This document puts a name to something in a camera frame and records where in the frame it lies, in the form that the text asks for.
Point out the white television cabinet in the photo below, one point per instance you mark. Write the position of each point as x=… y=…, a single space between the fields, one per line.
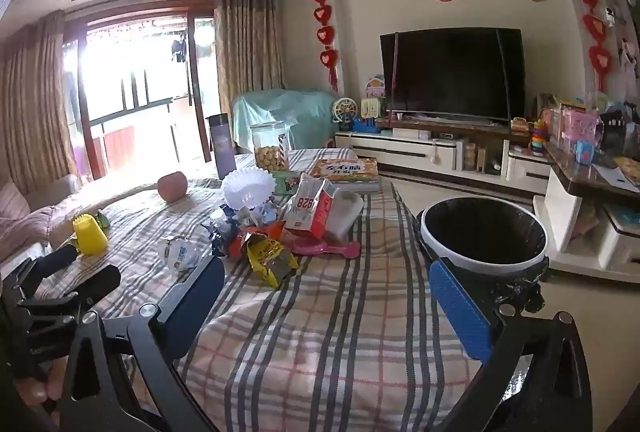
x=430 y=152

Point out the pink storage box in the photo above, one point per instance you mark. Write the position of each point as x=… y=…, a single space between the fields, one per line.
x=577 y=122

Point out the orange picture book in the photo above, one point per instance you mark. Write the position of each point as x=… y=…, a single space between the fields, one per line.
x=627 y=168

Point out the pink covered sofa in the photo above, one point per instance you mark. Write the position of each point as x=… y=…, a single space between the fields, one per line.
x=30 y=217

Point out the clear cookie jar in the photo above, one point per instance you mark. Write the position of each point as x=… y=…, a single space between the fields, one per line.
x=270 y=147

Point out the person's left hand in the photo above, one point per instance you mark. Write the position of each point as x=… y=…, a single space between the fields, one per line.
x=37 y=394

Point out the orange white toy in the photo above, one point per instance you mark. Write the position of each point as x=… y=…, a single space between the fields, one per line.
x=520 y=124

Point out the red apple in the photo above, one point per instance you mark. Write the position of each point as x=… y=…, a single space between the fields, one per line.
x=172 y=186

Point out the pink plastic pouch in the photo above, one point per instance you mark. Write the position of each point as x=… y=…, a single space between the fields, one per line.
x=325 y=248

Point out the brown patterned curtain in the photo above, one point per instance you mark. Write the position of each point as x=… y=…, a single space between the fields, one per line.
x=35 y=112
x=247 y=47

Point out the blue toy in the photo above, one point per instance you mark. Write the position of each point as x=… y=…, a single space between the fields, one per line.
x=367 y=126

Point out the sliding glass door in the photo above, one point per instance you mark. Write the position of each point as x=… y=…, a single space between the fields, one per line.
x=135 y=87

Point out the red snack wrapper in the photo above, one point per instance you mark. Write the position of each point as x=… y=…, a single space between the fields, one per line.
x=260 y=231

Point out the yellow toy cup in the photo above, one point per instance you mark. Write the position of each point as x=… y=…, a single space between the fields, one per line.
x=90 y=234

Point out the white paper wrapper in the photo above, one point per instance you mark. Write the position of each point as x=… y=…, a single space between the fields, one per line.
x=177 y=254

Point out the toy ferris wheel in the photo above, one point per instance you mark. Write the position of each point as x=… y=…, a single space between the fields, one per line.
x=344 y=109

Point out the white red milk carton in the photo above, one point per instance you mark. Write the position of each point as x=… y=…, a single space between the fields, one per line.
x=310 y=207

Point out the teal cloth covered chair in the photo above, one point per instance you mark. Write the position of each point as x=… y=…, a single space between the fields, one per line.
x=280 y=109

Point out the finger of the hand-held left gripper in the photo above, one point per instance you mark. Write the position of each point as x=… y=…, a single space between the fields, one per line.
x=50 y=264
x=90 y=284

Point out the small blue toy box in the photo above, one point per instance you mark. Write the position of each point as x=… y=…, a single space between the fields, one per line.
x=582 y=152

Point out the pink toy house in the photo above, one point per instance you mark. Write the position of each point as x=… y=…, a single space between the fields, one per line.
x=375 y=84

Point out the black television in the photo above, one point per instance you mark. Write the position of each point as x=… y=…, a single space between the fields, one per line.
x=452 y=72

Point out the marble top coffee table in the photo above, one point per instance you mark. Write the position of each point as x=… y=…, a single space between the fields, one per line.
x=565 y=192

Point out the white security camera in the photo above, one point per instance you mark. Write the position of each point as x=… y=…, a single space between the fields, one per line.
x=610 y=14

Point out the yellow snack wrapper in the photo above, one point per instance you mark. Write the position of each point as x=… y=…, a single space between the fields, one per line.
x=270 y=262

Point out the orange book box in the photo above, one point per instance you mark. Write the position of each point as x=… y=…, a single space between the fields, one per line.
x=345 y=172

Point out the black toy organizer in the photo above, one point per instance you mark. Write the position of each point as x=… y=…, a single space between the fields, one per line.
x=614 y=122

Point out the crumpled wrapper pile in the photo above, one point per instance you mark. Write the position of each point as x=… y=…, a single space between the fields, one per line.
x=227 y=224

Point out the small green box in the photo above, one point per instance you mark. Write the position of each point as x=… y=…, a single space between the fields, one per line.
x=287 y=184

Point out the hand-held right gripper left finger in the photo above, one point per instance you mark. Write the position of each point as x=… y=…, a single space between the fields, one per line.
x=195 y=302

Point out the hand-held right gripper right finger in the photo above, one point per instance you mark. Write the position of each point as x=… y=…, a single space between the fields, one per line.
x=460 y=312

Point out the purple drink bottle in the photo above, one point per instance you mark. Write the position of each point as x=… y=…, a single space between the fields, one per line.
x=220 y=144

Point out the black round trash bin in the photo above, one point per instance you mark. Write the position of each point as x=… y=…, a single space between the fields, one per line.
x=480 y=237

